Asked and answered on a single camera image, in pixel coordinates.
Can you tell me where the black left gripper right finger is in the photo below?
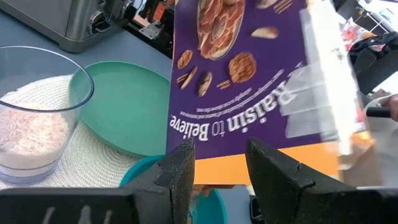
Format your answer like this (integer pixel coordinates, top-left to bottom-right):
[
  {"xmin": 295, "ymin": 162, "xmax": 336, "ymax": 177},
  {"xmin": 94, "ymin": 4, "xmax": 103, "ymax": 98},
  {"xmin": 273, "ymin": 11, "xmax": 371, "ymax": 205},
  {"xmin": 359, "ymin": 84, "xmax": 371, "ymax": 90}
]
[{"xmin": 244, "ymin": 138, "xmax": 398, "ymax": 224}]

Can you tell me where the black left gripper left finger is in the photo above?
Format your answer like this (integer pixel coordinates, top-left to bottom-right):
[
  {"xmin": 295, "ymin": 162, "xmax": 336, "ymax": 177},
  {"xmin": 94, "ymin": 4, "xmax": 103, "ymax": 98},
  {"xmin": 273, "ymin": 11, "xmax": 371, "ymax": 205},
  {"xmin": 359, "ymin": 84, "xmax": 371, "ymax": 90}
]
[{"xmin": 0, "ymin": 138, "xmax": 196, "ymax": 224}]

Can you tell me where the raisin bran cereal box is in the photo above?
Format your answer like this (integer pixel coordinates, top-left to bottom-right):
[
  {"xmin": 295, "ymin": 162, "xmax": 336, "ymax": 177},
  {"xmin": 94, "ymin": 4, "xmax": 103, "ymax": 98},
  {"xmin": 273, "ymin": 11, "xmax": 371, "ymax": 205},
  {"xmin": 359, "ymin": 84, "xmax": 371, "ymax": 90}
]
[{"xmin": 165, "ymin": 0, "xmax": 376, "ymax": 187}]

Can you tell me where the white woven round placemat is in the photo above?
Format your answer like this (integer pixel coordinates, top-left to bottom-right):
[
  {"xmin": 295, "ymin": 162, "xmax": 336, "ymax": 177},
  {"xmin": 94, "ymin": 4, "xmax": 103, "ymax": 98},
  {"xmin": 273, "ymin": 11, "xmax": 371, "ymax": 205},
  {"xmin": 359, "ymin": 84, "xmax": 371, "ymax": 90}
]
[{"xmin": 0, "ymin": 74, "xmax": 142, "ymax": 190}]

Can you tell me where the teal plastic bowl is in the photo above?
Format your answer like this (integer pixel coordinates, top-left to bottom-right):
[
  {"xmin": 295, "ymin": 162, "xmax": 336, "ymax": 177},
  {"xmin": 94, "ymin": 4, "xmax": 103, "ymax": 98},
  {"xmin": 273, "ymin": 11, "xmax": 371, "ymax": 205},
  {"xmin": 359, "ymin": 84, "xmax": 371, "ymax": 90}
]
[{"xmin": 119, "ymin": 154, "xmax": 228, "ymax": 224}]

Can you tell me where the clear glass measuring cup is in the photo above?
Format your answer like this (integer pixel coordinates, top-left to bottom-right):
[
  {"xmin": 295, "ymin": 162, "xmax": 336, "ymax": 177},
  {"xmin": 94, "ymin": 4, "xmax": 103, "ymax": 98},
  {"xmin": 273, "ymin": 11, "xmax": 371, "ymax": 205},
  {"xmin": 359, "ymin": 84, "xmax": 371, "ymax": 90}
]
[{"xmin": 0, "ymin": 45, "xmax": 95, "ymax": 187}]

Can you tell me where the teal green plate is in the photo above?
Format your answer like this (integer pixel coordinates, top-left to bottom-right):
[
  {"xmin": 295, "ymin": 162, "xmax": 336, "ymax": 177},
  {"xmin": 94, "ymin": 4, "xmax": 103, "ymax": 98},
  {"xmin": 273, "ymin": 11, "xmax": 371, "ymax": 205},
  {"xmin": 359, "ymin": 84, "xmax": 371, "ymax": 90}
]
[{"xmin": 68, "ymin": 60, "xmax": 172, "ymax": 158}]

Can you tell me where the floral fabric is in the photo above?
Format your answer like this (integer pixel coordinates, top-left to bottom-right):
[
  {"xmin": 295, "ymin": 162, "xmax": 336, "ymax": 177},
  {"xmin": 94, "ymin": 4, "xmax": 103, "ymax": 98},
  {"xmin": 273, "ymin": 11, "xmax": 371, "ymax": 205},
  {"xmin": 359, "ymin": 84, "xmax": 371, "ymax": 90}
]
[{"xmin": 340, "ymin": 17, "xmax": 386, "ymax": 54}]

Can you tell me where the stainless steel toaster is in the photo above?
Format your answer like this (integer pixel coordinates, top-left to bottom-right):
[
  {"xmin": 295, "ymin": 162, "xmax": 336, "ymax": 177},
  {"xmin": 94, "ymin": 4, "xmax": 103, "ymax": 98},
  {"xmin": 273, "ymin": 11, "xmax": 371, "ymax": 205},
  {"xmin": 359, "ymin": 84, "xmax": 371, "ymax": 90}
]
[{"xmin": 0, "ymin": 0, "xmax": 137, "ymax": 54}]

